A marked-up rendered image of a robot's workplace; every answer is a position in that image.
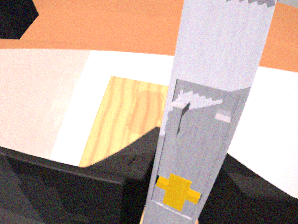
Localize light wooden board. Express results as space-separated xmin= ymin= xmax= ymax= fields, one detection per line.
xmin=78 ymin=76 xmax=169 ymax=168

